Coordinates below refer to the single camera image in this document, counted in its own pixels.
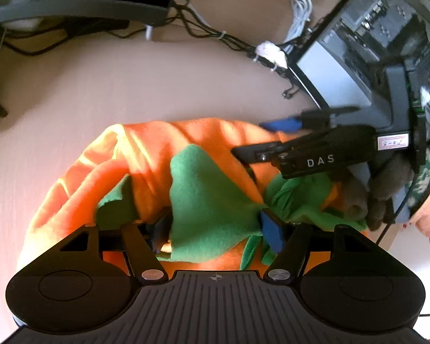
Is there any white power cable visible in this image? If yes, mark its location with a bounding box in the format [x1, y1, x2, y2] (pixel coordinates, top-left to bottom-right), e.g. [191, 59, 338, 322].
[285, 0, 322, 45]

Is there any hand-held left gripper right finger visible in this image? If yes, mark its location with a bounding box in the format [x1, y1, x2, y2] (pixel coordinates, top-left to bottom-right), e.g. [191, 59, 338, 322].
[260, 210, 373, 286]

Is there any person's right hand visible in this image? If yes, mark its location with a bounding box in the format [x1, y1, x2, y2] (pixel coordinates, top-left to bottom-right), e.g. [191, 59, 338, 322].
[331, 154, 414, 232]

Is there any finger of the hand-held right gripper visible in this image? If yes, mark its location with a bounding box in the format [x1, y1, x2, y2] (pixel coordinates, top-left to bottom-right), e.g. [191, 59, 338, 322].
[260, 105, 362, 132]
[232, 142, 291, 165]

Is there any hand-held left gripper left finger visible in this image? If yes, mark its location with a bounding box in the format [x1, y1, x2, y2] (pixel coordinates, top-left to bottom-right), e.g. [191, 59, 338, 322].
[59, 212, 173, 285]

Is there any orange and green garment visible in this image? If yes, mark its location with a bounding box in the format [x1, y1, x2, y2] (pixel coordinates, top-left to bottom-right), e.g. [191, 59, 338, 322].
[18, 118, 368, 276]

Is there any white crumpled wad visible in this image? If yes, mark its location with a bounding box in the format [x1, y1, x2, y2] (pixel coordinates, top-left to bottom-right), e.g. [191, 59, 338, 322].
[254, 41, 289, 70]

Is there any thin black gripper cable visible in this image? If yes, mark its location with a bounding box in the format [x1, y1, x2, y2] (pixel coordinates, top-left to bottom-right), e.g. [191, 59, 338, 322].
[376, 172, 430, 318]

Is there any black cable bundle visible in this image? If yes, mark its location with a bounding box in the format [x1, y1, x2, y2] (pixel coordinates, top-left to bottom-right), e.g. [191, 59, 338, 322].
[167, 0, 294, 79]

